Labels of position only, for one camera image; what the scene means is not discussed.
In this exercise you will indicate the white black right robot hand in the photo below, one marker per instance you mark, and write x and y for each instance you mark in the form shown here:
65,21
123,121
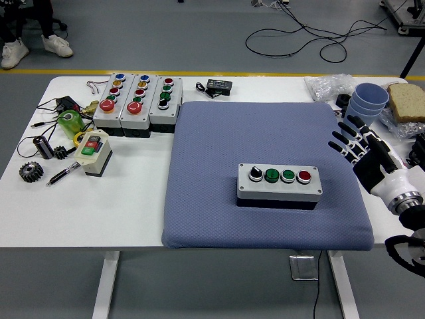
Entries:
375,169

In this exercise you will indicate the grey four-button control box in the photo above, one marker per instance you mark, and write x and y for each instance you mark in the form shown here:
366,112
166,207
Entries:
161,114
279,191

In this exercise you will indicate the grey five-button control box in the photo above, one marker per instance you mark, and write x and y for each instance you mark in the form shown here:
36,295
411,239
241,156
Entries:
103,116
133,120

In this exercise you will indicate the black mechanical device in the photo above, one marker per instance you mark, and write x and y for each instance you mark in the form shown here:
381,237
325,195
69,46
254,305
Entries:
419,149

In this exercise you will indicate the bread slice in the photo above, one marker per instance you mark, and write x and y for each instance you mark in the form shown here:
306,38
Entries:
406,101

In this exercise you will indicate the black round plastic part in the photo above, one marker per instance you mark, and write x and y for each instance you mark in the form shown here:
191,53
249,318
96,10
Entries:
343,101

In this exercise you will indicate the clear crumpled plastic bag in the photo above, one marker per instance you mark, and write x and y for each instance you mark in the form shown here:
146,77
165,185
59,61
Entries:
328,87

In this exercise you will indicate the black slanted stand leg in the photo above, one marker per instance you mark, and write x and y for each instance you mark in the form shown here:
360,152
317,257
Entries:
411,56

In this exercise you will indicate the silver floor outlet plate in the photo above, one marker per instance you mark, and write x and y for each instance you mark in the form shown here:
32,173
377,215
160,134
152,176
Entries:
303,267

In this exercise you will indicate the white table leg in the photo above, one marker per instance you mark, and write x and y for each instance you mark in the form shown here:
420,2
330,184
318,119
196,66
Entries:
345,289
105,285

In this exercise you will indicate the blue-grey padded mat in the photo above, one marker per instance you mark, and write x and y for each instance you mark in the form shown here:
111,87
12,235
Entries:
206,139

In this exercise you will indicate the black digital meter module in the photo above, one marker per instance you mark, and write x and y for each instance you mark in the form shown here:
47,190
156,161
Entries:
219,87

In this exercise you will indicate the brass fitting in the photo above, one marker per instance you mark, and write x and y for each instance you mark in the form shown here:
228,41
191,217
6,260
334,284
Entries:
90,108

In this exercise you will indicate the yellow tape roll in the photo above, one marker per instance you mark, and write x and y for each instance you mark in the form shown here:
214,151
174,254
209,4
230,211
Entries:
77,139

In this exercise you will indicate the green tape roll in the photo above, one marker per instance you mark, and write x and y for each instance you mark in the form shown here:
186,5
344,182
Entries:
73,126

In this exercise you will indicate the black pen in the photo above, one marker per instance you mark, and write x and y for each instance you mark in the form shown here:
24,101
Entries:
64,172

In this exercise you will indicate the small black gear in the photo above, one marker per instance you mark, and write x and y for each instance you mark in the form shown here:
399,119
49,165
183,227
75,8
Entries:
60,153

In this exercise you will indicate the black cylindrical capacitor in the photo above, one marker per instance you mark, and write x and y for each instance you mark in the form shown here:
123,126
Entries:
43,148

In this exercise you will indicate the large steel gear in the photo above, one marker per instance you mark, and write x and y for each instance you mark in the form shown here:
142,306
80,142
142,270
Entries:
31,172

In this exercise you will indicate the person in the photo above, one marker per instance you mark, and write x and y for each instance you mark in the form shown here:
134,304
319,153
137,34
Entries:
13,53

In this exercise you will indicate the aluminium frame equipment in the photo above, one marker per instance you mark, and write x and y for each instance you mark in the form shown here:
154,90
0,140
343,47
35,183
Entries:
403,16

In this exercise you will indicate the cream red-green switch box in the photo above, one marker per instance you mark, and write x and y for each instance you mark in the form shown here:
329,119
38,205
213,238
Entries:
96,159

